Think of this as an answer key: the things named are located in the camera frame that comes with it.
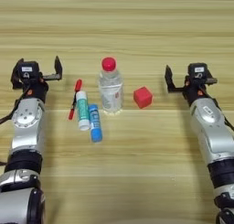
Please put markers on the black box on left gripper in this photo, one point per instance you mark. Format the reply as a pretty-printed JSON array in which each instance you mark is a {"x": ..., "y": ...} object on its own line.
[{"x": 28, "y": 69}]

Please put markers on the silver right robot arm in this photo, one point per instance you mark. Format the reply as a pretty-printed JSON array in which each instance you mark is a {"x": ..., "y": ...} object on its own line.
[{"x": 213, "y": 133}]

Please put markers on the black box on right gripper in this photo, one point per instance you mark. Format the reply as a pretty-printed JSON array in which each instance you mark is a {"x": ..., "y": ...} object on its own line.
[{"x": 198, "y": 70}]

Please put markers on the green and white glue stick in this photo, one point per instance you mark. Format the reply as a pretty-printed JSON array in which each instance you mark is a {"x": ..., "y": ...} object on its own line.
[{"x": 82, "y": 110}]

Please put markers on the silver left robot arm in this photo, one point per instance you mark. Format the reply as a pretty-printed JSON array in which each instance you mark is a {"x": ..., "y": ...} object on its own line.
[{"x": 28, "y": 133}]

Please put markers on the red marker pen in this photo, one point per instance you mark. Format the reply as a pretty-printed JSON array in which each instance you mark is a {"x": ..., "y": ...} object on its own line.
[{"x": 74, "y": 99}]

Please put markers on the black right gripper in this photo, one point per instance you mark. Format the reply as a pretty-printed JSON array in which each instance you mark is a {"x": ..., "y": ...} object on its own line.
[{"x": 193, "y": 92}]

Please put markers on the blue glue stick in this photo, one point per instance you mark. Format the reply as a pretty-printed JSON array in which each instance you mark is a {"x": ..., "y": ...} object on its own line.
[{"x": 95, "y": 124}]

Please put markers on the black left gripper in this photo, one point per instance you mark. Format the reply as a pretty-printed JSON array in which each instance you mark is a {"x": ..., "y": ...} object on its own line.
[{"x": 38, "y": 89}]

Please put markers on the clear bottle with red cap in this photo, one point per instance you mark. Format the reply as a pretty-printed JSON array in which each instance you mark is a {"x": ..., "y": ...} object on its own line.
[{"x": 110, "y": 87}]

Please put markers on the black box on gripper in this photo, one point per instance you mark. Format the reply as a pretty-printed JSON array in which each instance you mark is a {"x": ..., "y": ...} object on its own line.
[
  {"x": 198, "y": 70},
  {"x": 28, "y": 69}
]

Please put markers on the red cube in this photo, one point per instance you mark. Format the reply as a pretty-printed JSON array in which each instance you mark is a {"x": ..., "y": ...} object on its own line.
[{"x": 143, "y": 97}]

